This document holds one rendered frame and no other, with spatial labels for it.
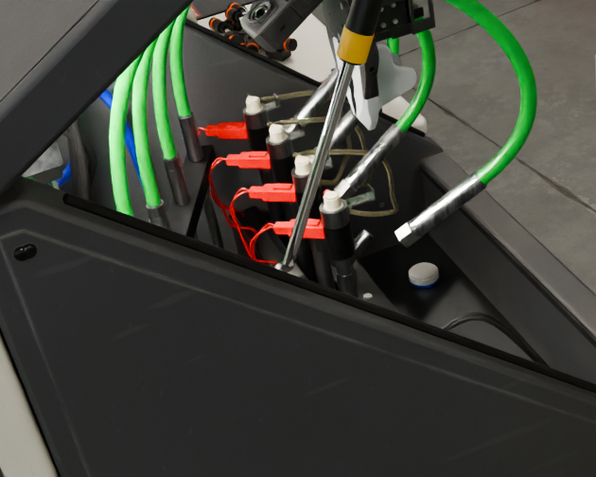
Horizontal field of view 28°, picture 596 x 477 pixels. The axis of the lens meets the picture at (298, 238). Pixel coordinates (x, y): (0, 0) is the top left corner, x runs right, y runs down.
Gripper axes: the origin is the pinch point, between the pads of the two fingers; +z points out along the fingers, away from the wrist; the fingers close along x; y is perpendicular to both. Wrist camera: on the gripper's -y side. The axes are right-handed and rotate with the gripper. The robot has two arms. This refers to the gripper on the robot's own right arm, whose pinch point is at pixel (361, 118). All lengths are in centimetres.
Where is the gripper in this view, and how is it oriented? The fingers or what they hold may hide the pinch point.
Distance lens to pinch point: 114.1
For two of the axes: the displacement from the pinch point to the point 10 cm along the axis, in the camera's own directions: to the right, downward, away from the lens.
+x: -3.5, -4.9, 8.0
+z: 1.7, 8.1, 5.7
